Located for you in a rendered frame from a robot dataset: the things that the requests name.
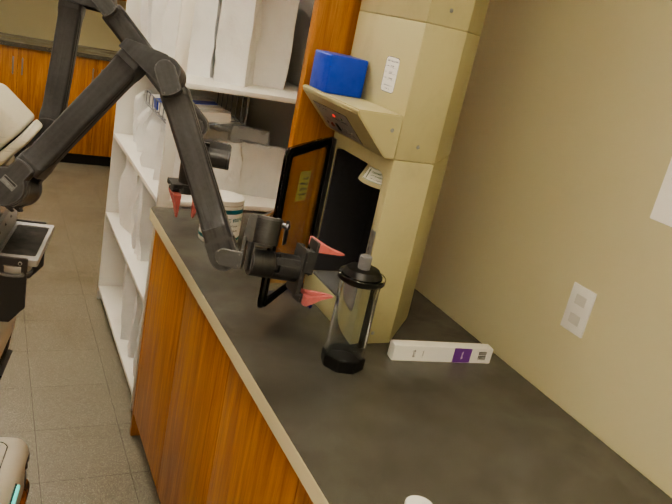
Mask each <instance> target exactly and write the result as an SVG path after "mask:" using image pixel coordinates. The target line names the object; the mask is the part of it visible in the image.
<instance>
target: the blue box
mask: <svg viewBox="0 0 672 504"><path fill-rule="evenodd" d="M313 61H314V62H313V68H312V73H311V78H310V84H309V85H310V86H311V87H314V88H316V89H318V90H320V91H322V92H325V93H329V94H336V95H342V96H348V97H355V98H361V95H362V90H363V86H364V81H365V76H366V72H367V67H368V61H366V60H363V59H360V58H356V57H353V56H350V55H345V54H339V53H334V52H329V51H324V50H318V49H317V50H316V52H315V57H314V60H313Z"/></svg>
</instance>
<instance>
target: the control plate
mask: <svg viewBox="0 0 672 504"><path fill-rule="evenodd" d="M313 101H314V100H313ZM314 103H315V105H316V106H317V108H318V109H319V111H320V113H321V114H322V116H323V117H324V119H325V120H326V122H327V120H328V121H329V122H330V123H328V122H327V124H328V125H329V127H331V128H332V129H334V130H336V131H338V132H340V133H342V134H343V135H345V136H347V137H349V138H351V139H353V140H354V141H356V142H358V143H360V144H362V142H361V141H360V139H359V138H358V136H357V134H356V133H355V131H354V129H353V128H352V126H351V124H350V123H349V121H348V119H347V118H346V116H344V115H342V114H340V113H338V112H336V111H334V110H332V109H330V108H328V107H326V106H324V105H322V104H320V103H318V102H316V101H314ZM333 114H334V115H335V117H334V116H333ZM340 118H341V119H342V120H343V121H341V120H340ZM331 122H333V123H334V125H335V127H333V126H332V124H331ZM335 123H337V124H338V125H339V127H340V128H341V129H342V128H343V129H344V130H342V131H340V130H339V129H338V127H337V126H336V124H335ZM346 130H348V132H347V133H346V132H345V131H346ZM350 132H352V134H353V135H350ZM362 145H363V144H362Z"/></svg>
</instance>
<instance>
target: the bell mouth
mask: <svg viewBox="0 0 672 504"><path fill-rule="evenodd" d="M358 179H359V180H360V181H361V182H362V183H364V184H366V185H368V186H371V187H373V188H376V189H379V190H380V189H381V184H382V179H383V177H382V173H381V171H379V170H378V169H376V168H374V167H373V166H371V165H369V164H367V166H366V167H365V168H364V170H363V171H362V173H361V174H360V175H359V177H358Z"/></svg>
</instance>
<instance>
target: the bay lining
mask: <svg viewBox="0 0 672 504"><path fill-rule="evenodd" d="M366 166H367V163H366V162H364V161H362V160H361V159H359V158H357V157H356V156H354V155H352V154H350V153H349V152H347V151H345V150H344V149H337V151H336V154H335V159H334V164H333V168H332V173H331V178H330V183H329V188H328V193H327V197H326V202H325V207H324V212H323V217H322V222H321V226H320V231H319V236H318V240H320V241H321V242H323V243H324V244H326V245H327V246H329V247H331V248H333V249H335V250H337V251H340V252H342V253H343V254H345V256H337V255H330V254H323V253H318V255H317V259H316V263H315V266H314V270H316V271H338V269H339V268H340V267H341V266H344V265H347V264H348V263H351V262H359V258H360V255H361V254H365V253H366V249H367V245H368V240H369V236H370V232H371V228H372V223H373V219H374V215H375V210H376V206H377V202H378V197H379V193H380V190H379V189H376V188H373V187H371V186H368V185H366V184H364V183H362V182H361V181H360V180H359V179H358V177H359V175H360V174H361V173H362V171H363V170H364V168H365V167H366Z"/></svg>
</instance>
